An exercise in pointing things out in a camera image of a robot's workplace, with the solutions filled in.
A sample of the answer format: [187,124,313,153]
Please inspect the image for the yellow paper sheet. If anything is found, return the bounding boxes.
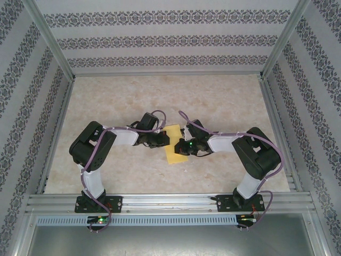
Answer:
[163,123,189,165]

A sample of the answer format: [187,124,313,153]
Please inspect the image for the grey sheet metal panel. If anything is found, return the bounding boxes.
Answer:
[26,225,327,256]

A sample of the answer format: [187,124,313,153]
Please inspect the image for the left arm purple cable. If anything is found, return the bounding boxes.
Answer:
[81,109,167,233]

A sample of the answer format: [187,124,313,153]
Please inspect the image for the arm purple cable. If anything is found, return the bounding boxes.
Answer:
[178,110,283,230]
[81,109,167,233]

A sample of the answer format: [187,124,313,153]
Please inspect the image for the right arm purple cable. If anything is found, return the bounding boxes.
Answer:
[178,110,283,230]

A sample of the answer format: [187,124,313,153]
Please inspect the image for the long aluminium mounting rail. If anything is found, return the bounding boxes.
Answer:
[25,193,314,214]

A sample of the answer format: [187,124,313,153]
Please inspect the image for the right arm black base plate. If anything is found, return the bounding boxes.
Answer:
[210,194,265,213]

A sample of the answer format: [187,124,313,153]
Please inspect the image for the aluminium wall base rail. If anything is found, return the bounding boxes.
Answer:
[72,69,264,78]

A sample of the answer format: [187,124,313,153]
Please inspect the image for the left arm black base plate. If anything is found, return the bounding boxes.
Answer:
[74,195,124,214]

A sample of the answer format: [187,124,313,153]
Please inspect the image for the grey slotted cable duct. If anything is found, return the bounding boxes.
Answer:
[36,214,238,226]

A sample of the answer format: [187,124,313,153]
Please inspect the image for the aluminium side rail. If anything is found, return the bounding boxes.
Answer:
[258,77,304,193]
[36,78,77,195]

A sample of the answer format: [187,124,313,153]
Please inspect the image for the aluminium frame post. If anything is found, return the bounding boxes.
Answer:
[22,0,76,82]
[259,0,312,81]

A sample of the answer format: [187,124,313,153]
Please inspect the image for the aluminium lower frame beam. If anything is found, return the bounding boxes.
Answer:
[303,213,335,256]
[7,212,37,256]

